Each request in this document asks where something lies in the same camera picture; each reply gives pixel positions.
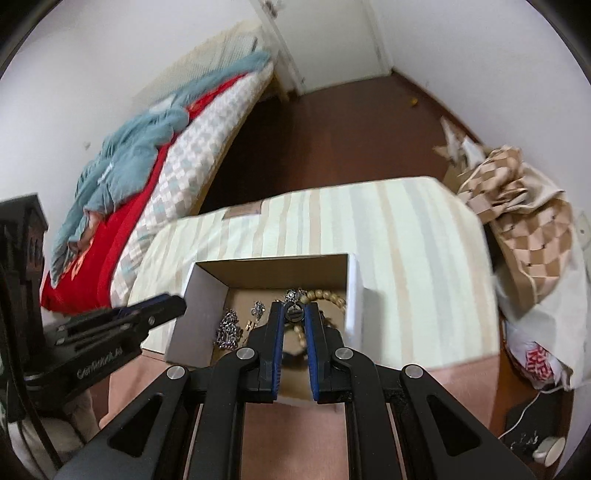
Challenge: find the white cup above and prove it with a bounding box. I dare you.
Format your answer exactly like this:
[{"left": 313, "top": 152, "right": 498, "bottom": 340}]
[{"left": 532, "top": 436, "right": 567, "bottom": 465}]

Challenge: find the white quilted mattress pad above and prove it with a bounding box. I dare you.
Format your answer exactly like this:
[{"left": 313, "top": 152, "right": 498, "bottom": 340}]
[{"left": 133, "top": 22, "right": 265, "bottom": 99}]

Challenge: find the teal quilt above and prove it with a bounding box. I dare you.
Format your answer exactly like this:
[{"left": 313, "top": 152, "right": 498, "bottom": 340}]
[{"left": 50, "top": 50, "right": 273, "bottom": 288}]

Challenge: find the checkered bed sheet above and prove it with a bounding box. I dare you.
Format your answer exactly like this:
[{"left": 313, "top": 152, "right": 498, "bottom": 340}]
[{"left": 110, "top": 62, "right": 276, "bottom": 308}]

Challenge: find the wooden bead bracelet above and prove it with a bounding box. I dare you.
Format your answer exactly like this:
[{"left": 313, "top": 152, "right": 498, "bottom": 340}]
[{"left": 290, "top": 288, "right": 350, "bottom": 352}]

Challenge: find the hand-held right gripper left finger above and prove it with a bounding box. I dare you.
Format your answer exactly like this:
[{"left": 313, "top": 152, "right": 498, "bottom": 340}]
[{"left": 55, "top": 302, "right": 284, "bottom": 480}]

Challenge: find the bed with red blanket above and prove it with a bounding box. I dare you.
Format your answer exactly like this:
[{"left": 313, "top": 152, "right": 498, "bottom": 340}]
[{"left": 41, "top": 74, "right": 245, "bottom": 315}]

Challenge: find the checkered brown cloth pile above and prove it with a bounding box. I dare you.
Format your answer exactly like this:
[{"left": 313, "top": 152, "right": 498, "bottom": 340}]
[{"left": 462, "top": 175, "right": 588, "bottom": 392}]

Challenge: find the thin silver bracelet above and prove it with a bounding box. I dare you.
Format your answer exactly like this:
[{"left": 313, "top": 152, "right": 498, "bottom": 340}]
[{"left": 247, "top": 301, "right": 267, "bottom": 331}]

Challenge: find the pink and striped table cloth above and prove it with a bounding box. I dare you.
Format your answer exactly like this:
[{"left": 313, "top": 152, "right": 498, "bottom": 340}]
[{"left": 95, "top": 175, "right": 503, "bottom": 480}]

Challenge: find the beige checkered cloth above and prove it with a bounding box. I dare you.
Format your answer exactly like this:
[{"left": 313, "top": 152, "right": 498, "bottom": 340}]
[{"left": 433, "top": 115, "right": 576, "bottom": 306}]

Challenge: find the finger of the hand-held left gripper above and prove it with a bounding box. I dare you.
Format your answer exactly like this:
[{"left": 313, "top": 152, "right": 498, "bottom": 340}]
[
  {"left": 55, "top": 294, "right": 179, "bottom": 331},
  {"left": 57, "top": 296, "right": 187, "bottom": 347}
]

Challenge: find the red printed plastic bag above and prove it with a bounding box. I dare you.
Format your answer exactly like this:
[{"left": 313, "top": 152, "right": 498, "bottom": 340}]
[{"left": 505, "top": 323, "right": 574, "bottom": 392}]

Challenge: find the thick silver chain bracelet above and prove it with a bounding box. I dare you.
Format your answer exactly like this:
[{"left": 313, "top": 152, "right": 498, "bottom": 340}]
[{"left": 214, "top": 308, "right": 245, "bottom": 352}]

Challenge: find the white cardboard box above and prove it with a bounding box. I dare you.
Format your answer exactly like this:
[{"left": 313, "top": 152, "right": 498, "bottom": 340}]
[{"left": 165, "top": 253, "right": 370, "bottom": 403}]

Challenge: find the white door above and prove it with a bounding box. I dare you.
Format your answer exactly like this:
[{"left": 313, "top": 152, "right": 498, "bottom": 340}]
[{"left": 249, "top": 0, "right": 394, "bottom": 96}]

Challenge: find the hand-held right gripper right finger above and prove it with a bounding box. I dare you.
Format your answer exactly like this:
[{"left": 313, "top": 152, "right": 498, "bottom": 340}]
[{"left": 306, "top": 302, "right": 536, "bottom": 480}]

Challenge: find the white charging cable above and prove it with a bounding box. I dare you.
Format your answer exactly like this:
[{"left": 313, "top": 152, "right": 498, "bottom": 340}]
[{"left": 496, "top": 387, "right": 556, "bottom": 440}]

